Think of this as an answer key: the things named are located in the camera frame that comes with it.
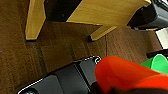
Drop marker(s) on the small red cup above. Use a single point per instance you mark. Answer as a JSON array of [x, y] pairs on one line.
[[126, 75]]

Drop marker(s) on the green bowl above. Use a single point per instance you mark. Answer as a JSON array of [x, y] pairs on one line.
[[156, 64]]

